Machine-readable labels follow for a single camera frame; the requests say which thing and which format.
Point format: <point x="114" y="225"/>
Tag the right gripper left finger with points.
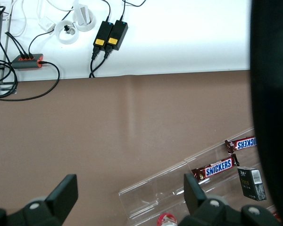
<point x="59" y="200"/>

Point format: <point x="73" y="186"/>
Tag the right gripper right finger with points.
<point x="194" y="195"/>

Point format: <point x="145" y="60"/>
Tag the clear acrylic stepped stand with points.
<point x="160" y="188"/>

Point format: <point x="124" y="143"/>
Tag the Snickers chocolate bar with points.
<point x="244" y="143"/>
<point x="217" y="167"/>

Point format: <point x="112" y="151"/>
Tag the red white bottle cap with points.
<point x="166" y="219"/>

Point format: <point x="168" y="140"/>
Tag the small black box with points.
<point x="251" y="183"/>

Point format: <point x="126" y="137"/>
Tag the dark red snack box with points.
<point x="276" y="215"/>

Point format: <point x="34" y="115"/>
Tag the silver metal table clamp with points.
<point x="3" y="89"/>

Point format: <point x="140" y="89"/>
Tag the grey and orange hub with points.
<point x="26" y="63"/>

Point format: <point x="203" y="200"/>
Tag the white tape roll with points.
<point x="89" y="26"/>
<point x="61" y="38"/>

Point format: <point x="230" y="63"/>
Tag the grey metal pole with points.
<point x="7" y="47"/>

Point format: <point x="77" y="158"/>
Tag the black power adapter brick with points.
<point x="118" y="35"/>
<point x="103" y="34"/>

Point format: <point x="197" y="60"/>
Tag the small black clip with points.
<point x="67" y="27"/>

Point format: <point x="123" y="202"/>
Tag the small white adapter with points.
<point x="46" y="24"/>

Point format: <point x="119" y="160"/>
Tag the white plastic strip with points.
<point x="82" y="13"/>

